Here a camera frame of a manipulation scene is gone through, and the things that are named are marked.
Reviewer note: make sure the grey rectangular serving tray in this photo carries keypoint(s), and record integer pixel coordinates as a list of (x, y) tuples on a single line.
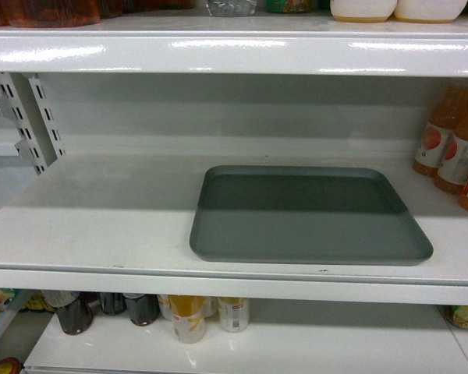
[(304, 215)]

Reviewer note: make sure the white labelled bottle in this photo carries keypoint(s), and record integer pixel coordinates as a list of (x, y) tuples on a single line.
[(234, 313)]

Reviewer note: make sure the yellow drink bottle front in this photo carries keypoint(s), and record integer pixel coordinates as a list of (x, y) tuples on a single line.
[(188, 317)]

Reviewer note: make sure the white upper shelf board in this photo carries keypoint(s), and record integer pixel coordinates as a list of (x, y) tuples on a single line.
[(191, 41)]

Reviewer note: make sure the dark sauce bottle right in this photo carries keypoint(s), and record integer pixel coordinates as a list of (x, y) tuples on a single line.
[(143, 309)]

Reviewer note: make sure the dark sauce bottle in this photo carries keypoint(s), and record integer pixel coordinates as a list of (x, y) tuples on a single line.
[(143, 309), (112, 303), (74, 314)]

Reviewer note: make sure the white lower shelf board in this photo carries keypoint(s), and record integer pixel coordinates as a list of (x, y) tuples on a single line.
[(282, 337)]

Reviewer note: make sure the dark sauce bottle middle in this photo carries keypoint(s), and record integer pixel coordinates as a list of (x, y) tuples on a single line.
[(112, 303)]

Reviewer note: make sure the clear glass item top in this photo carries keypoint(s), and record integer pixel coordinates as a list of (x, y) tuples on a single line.
[(231, 8)]

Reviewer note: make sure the green packaged item top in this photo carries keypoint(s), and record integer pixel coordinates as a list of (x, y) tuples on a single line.
[(291, 6)]

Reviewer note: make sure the dark sauce bottle left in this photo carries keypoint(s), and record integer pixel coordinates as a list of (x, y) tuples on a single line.
[(74, 314)]

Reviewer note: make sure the white jar left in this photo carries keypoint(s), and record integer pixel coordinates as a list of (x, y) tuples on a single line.
[(362, 11)]

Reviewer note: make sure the white jar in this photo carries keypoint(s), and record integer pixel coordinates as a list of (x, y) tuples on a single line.
[(428, 11), (362, 11)]

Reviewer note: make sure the orange juice bottle far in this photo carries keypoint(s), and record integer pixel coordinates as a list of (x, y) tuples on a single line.
[(442, 122)]

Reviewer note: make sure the white slotted shelf upright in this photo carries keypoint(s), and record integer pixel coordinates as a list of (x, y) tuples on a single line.
[(26, 103)]

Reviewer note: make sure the orange juice bottle middle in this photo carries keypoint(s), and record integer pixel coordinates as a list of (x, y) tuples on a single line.
[(453, 173)]

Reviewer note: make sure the white jar right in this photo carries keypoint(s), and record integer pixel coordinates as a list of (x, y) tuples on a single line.
[(428, 11)]

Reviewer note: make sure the yellow green jar lower right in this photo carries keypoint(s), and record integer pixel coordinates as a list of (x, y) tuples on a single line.
[(457, 315)]

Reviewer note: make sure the red lid jar bottom left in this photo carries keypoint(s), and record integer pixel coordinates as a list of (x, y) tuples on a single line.
[(10, 365)]

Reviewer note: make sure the dark red container top left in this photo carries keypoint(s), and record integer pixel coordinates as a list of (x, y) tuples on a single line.
[(45, 14)]

